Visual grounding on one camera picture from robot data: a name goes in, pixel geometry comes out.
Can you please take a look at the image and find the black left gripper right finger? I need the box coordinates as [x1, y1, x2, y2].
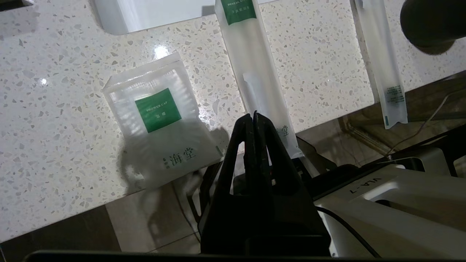
[254, 111, 331, 255]

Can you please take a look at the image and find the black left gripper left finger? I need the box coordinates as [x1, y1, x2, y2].
[200, 114, 257, 255]

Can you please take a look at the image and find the long dental kit packet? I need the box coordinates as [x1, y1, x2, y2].
[214, 0, 304, 159]

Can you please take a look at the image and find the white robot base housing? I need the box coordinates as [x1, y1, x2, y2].
[313, 146, 466, 259]

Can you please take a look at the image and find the square shower cap packet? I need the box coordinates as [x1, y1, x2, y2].
[102, 51, 223, 190]

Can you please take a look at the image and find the long plain frosted packet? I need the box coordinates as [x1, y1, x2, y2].
[349, 0, 408, 130]

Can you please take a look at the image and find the white sink basin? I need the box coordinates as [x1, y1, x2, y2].
[89, 0, 277, 36]

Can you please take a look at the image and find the dark tumbler cup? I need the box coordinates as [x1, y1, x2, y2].
[400, 0, 466, 48]

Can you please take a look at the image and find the black base cable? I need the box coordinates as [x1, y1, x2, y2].
[315, 206, 381, 259]

